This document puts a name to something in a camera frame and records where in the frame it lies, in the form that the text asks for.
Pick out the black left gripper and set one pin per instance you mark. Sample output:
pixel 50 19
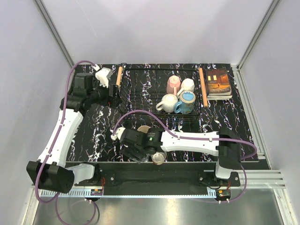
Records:
pixel 115 100

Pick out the small brown rimmed cup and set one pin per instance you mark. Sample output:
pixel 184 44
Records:
pixel 158 158

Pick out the blue butterfly mug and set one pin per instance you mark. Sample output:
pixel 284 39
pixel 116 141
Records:
pixel 185 103

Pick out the aluminium front frame rail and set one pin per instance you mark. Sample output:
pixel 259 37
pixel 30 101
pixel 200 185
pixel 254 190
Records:
pixel 250 197

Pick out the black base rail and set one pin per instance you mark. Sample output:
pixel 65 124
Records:
pixel 171 178

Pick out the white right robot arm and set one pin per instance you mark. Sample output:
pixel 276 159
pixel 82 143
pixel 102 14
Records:
pixel 155 143

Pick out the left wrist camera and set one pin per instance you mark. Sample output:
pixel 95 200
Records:
pixel 103 76

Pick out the white faceted mug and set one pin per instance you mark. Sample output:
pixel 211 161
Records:
pixel 186 85

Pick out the black wire dish rack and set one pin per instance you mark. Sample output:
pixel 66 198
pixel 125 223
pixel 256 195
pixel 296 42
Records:
pixel 143 88

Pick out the pink faceted mug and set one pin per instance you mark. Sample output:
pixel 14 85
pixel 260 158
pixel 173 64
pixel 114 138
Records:
pixel 173 85

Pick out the right wooden rack handle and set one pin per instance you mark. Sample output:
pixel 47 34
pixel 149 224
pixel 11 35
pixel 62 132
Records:
pixel 203 88

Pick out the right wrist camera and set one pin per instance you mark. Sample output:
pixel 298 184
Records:
pixel 118 134

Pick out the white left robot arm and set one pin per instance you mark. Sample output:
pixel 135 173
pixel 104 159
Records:
pixel 49 171

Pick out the beige cup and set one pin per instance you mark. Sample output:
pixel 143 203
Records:
pixel 143 128

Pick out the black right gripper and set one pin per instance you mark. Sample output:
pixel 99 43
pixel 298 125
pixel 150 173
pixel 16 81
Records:
pixel 128 151

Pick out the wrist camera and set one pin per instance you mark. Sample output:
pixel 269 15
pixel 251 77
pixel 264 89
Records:
pixel 118 134
pixel 103 76

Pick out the aluminium frame post right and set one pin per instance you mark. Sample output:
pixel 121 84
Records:
pixel 262 25

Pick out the paperback book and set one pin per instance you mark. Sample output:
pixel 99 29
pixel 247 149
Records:
pixel 217 84

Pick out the aluminium frame post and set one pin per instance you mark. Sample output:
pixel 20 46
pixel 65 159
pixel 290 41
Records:
pixel 262 25
pixel 54 32

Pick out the aluminium frame post left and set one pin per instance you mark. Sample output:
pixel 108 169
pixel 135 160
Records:
pixel 54 32

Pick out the speckled cream mug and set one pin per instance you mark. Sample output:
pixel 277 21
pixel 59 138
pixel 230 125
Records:
pixel 167 103

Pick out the clear drinking glass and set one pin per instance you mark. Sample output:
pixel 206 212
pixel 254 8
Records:
pixel 145 158

